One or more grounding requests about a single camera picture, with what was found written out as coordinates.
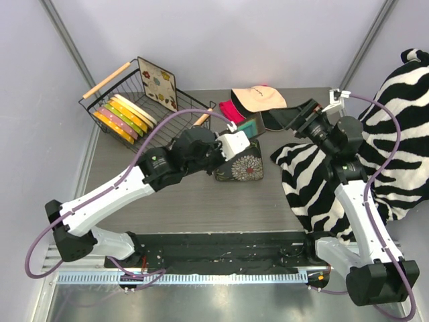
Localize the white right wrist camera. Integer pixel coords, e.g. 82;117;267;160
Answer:
322;89;351;115

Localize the black floral square plate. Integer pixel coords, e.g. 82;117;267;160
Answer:
214;140;264;182

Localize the cream flower square plate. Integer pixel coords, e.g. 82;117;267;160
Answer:
137;57;178;111

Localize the zebra striped blanket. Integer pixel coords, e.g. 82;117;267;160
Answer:
270;49;428;244

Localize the teal glazed square plate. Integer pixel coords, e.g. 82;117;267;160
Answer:
237;112;266;140

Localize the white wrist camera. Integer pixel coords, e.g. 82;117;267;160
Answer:
322;89;351;115
215;123;250;161

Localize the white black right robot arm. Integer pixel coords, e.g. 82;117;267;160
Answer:
270;99;420;309

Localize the black wire dish rack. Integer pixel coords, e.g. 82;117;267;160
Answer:
79;57;217;152

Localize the pink dotted round plate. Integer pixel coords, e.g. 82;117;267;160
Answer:
97;107;138;140

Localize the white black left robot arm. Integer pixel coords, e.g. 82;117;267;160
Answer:
45;127;230;268

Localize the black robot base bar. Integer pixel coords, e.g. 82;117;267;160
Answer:
124;231;327;275

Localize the green dotted round plate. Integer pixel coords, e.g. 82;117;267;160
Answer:
103;103;145;136

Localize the cream round plate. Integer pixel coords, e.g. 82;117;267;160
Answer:
114;94;158;125

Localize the grey slotted cable duct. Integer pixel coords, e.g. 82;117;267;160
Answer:
57;271;308;285

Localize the red folded cloth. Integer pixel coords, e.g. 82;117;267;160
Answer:
219;84;269;124

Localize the beige black bucket hat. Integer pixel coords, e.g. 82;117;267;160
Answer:
230;85;288;131

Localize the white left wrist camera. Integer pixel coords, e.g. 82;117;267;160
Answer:
215;123;250;161

